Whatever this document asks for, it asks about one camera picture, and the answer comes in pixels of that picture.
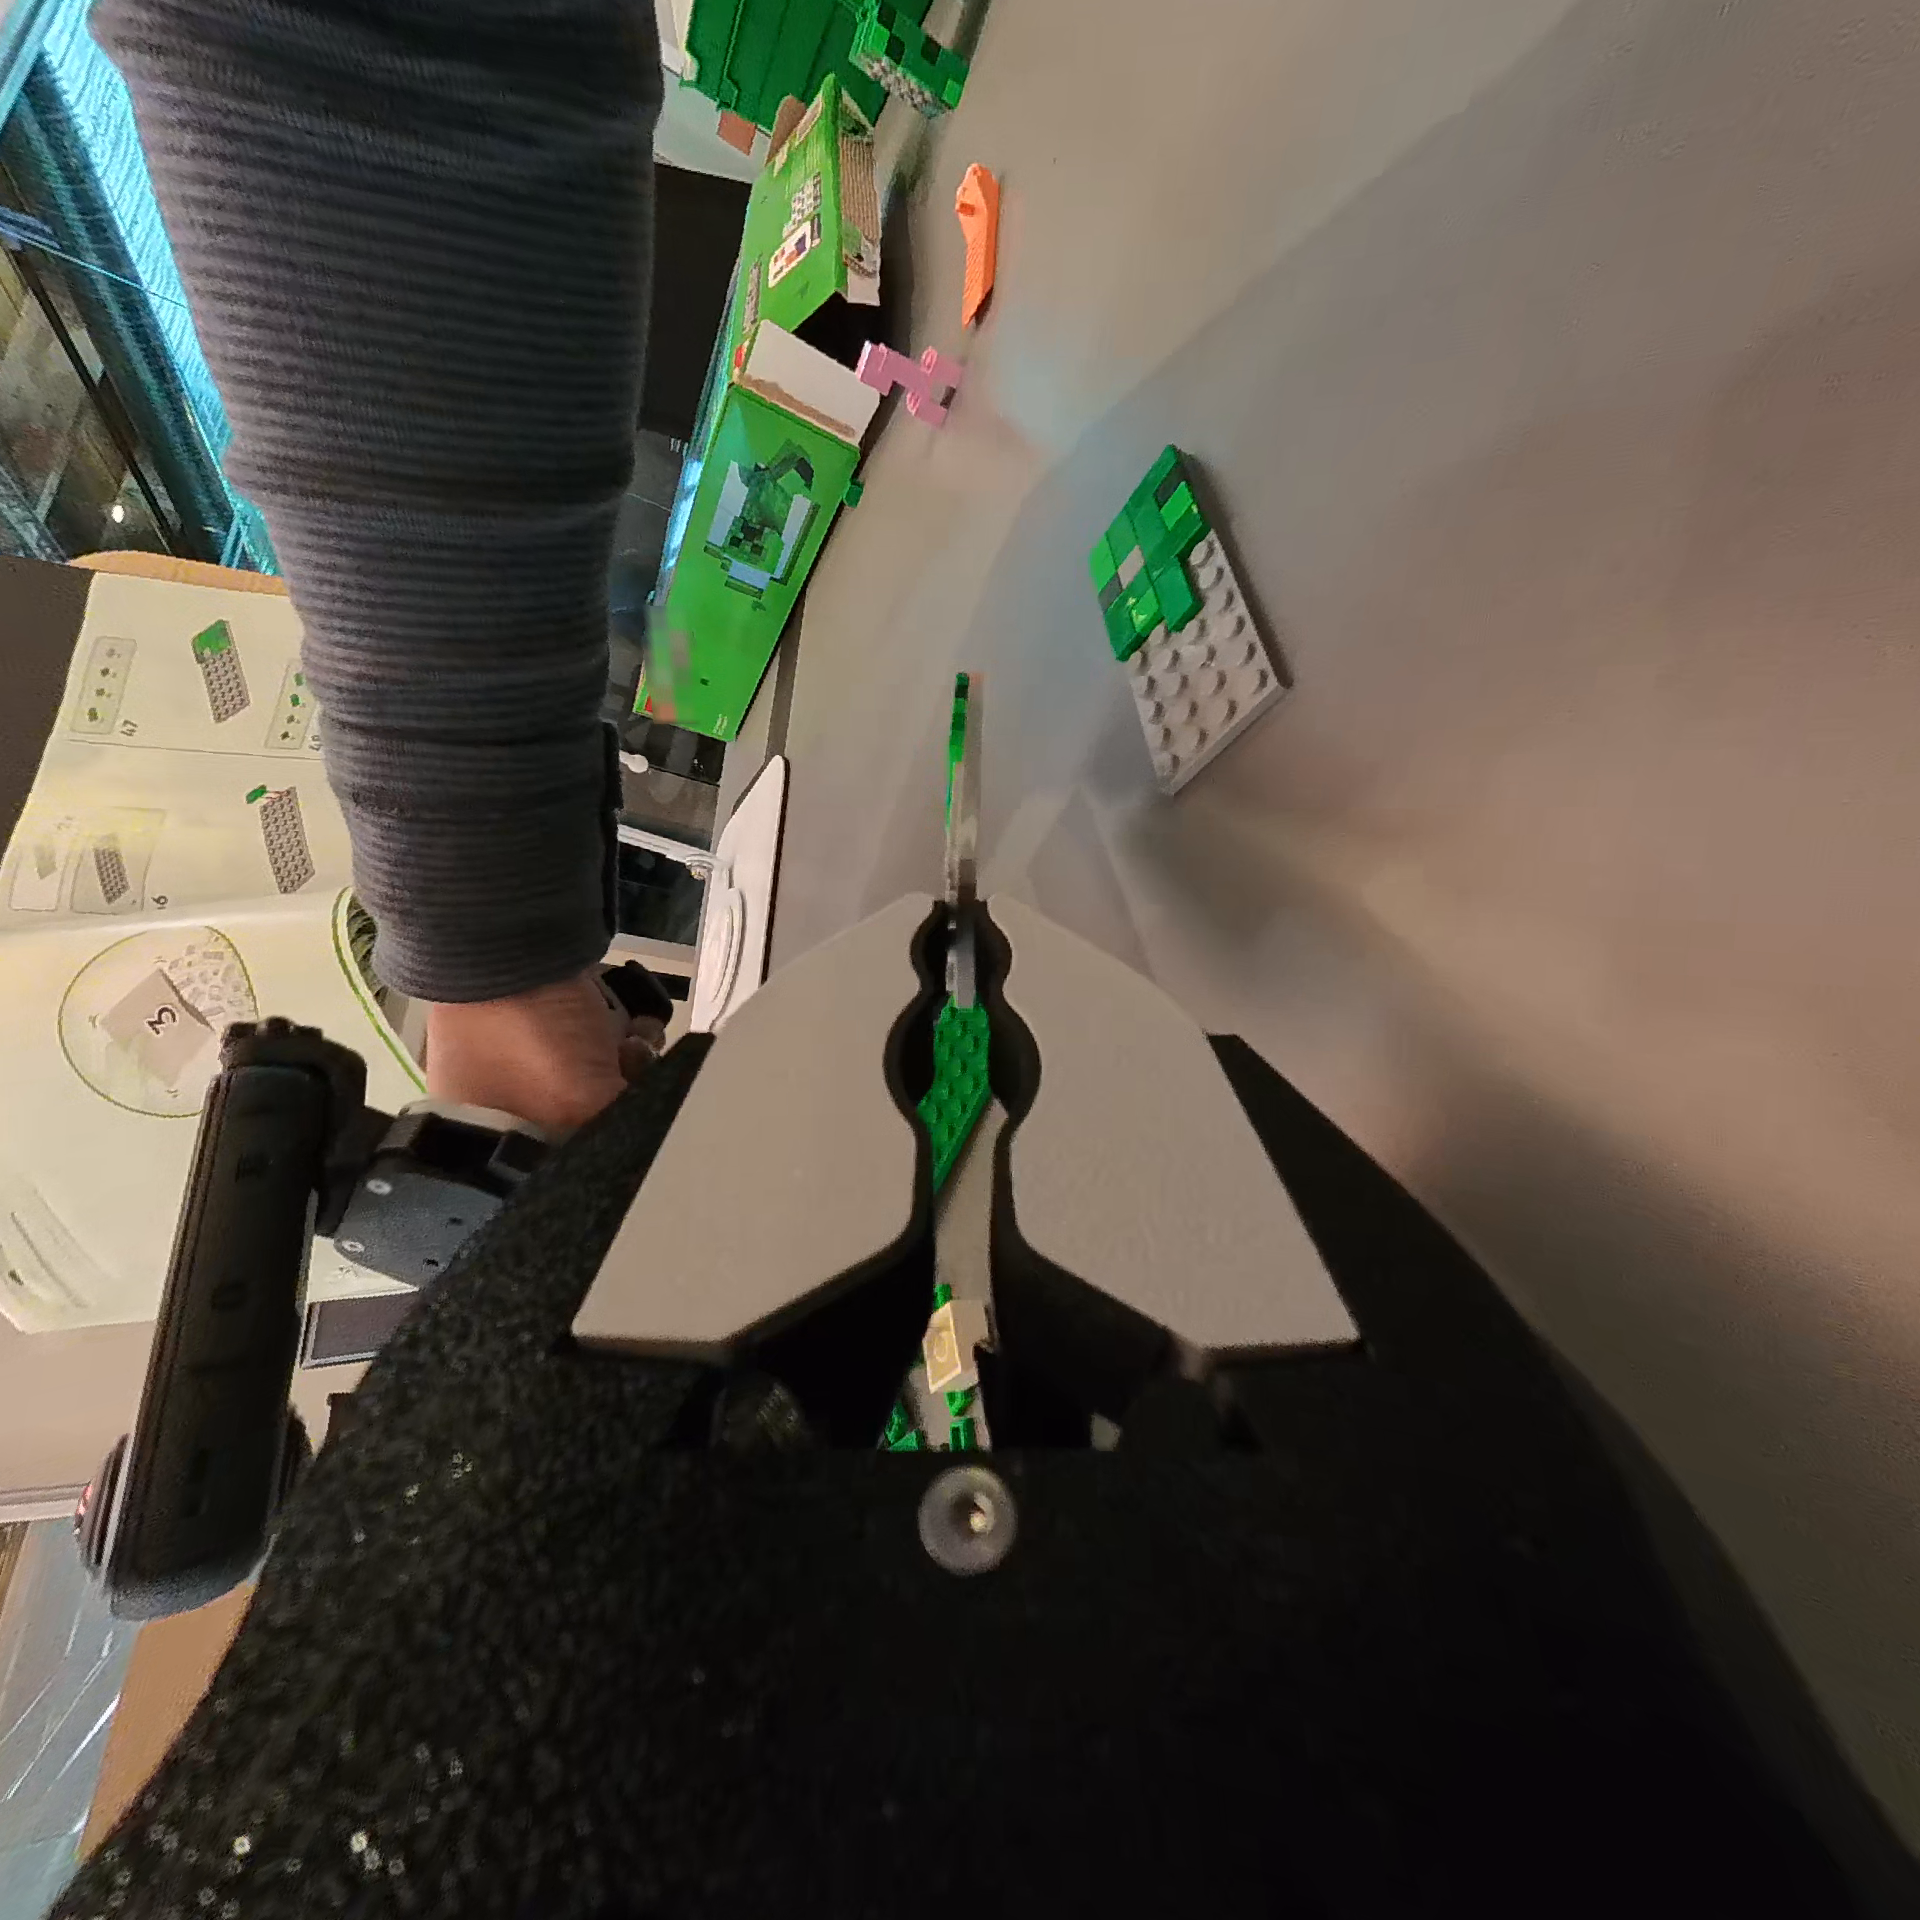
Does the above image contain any person's right hand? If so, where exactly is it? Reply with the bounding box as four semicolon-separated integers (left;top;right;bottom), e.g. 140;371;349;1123
425;971;623;1133

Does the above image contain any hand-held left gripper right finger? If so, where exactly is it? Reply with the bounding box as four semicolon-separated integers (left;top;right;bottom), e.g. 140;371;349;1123
985;895;1363;1372

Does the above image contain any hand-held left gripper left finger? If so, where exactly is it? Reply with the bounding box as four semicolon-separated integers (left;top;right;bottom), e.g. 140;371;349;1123
571;895;950;1366

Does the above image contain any orange brick separator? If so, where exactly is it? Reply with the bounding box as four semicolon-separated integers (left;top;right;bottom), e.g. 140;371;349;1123
954;164;1003;329

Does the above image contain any instruction booklet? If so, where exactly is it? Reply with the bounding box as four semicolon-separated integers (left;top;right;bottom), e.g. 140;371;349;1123
0;571;428;1337

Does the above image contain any green flat carton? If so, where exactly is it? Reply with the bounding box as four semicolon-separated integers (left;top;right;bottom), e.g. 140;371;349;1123
679;0;856;123

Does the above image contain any green studded plate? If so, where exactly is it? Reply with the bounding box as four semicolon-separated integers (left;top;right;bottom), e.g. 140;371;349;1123
914;1001;996;1194

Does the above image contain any white stand base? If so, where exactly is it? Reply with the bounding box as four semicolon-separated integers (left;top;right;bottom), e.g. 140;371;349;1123
691;754;791;1038

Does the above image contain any pink brick figure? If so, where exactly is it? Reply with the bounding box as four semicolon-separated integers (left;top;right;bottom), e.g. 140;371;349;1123
856;342;965;435

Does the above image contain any green pixel pattern block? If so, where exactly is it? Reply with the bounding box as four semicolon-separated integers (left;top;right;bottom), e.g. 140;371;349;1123
846;0;974;120

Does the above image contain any green box with figure print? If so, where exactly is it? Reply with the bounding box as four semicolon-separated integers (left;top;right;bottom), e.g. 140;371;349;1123
630;317;884;744

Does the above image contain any open green box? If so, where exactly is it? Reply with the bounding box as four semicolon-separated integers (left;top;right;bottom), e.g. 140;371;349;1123
731;73;884;338

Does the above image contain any grey plate with green tiles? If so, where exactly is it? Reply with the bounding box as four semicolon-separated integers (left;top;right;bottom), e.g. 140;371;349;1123
901;671;1003;1454
1086;444;1296;797

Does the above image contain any grey desk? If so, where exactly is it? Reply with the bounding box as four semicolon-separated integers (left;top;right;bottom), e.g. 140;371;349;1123
718;0;1920;1920

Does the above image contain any person's right forearm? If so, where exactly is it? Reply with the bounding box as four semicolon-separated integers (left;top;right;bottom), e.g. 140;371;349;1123
88;0;664;1004

